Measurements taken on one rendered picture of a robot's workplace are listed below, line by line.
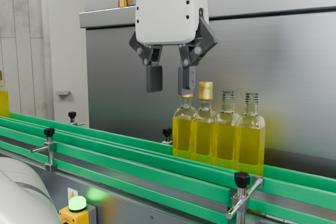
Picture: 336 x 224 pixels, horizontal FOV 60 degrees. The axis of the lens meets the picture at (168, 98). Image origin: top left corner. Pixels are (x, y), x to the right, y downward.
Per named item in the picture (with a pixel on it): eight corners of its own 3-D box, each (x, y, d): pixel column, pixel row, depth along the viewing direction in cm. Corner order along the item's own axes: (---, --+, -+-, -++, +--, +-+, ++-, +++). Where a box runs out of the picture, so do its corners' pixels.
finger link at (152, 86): (162, 47, 44) (163, 91, 45) (146, 47, 46) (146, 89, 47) (149, 46, 42) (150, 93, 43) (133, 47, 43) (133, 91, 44)
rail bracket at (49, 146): (59, 170, 89) (57, 128, 87) (37, 179, 83) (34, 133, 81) (51, 168, 92) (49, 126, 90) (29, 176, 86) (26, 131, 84)
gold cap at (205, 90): (215, 98, 73) (215, 81, 73) (208, 100, 71) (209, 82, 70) (202, 97, 75) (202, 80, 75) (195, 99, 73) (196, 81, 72)
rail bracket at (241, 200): (264, 213, 63) (267, 158, 62) (235, 256, 50) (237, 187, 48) (251, 209, 65) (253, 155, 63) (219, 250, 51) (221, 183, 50)
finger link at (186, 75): (210, 46, 40) (209, 94, 41) (189, 46, 42) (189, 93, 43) (198, 45, 37) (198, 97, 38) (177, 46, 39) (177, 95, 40)
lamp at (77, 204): (90, 207, 78) (89, 196, 77) (76, 214, 74) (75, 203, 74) (79, 202, 80) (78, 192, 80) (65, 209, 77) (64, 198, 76)
